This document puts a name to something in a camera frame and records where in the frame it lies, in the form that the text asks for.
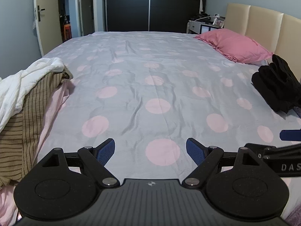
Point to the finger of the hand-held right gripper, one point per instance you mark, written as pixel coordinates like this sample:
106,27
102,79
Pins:
290,135

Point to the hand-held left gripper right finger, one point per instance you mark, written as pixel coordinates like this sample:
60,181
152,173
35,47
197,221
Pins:
194,151

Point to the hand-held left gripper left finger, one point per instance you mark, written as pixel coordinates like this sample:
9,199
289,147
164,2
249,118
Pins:
107,151

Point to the black pants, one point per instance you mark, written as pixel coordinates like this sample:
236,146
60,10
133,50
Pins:
275,87

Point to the pale pink cloth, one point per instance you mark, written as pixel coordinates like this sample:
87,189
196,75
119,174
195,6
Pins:
53,103

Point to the white patterned pillow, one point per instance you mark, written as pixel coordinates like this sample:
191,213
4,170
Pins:
259,63

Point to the beige striped cloth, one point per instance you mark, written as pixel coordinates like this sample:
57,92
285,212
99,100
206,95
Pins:
25,127

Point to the grey pink-dotted bed cover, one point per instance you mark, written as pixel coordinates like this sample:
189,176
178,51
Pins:
152,75

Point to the pink pillow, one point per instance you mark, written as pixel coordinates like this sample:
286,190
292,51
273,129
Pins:
235,44

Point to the white gauze cloth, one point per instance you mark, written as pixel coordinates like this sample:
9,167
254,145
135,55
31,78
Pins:
28,80

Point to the cream padded headboard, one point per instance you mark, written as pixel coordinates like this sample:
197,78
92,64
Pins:
261,21

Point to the white nightstand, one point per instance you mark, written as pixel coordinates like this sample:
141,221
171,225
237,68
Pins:
197,27

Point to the orange cabinet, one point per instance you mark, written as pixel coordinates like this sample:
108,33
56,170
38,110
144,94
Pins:
67,31

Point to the cream door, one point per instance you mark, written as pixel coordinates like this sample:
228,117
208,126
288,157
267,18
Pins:
48,28

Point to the black wardrobe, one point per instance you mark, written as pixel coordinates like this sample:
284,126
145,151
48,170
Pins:
141,11

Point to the picture frame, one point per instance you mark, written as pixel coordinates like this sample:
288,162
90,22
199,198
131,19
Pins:
218,21

